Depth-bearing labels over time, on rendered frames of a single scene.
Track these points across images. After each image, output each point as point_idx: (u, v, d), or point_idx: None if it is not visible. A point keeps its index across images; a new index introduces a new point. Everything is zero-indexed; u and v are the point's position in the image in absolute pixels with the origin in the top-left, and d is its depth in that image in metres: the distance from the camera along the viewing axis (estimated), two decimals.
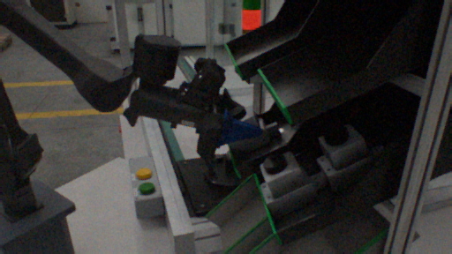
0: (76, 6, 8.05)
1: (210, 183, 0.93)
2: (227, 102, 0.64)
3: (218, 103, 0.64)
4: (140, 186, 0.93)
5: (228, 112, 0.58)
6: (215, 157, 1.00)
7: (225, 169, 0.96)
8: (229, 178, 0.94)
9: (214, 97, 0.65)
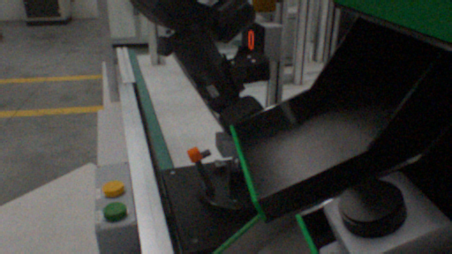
0: (71, 2, 7.76)
1: (207, 204, 0.63)
2: None
3: None
4: (105, 208, 0.64)
5: None
6: (215, 166, 0.71)
7: (229, 183, 0.67)
8: (236, 197, 0.64)
9: None
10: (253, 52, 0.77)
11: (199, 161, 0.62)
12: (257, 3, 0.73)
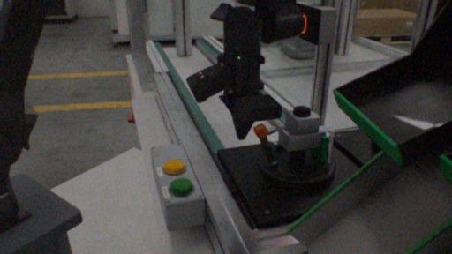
0: (77, 0, 7.78)
1: (272, 179, 0.66)
2: (234, 108, 0.60)
3: None
4: (172, 184, 0.66)
5: (223, 102, 0.62)
6: (274, 145, 0.73)
7: (290, 160, 0.69)
8: (299, 172, 0.66)
9: None
10: (306, 35, 0.79)
11: (266, 138, 0.65)
12: None
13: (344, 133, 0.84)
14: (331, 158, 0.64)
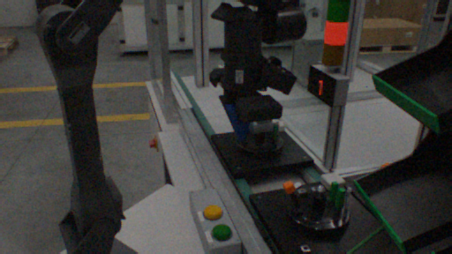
0: None
1: (244, 150, 1.08)
2: None
3: None
4: (214, 229, 0.80)
5: None
6: (246, 130, 1.16)
7: (255, 140, 1.12)
8: (259, 146, 1.09)
9: None
10: (322, 97, 0.92)
11: None
12: (328, 59, 0.89)
13: (266, 194, 0.91)
14: (278, 138, 1.07)
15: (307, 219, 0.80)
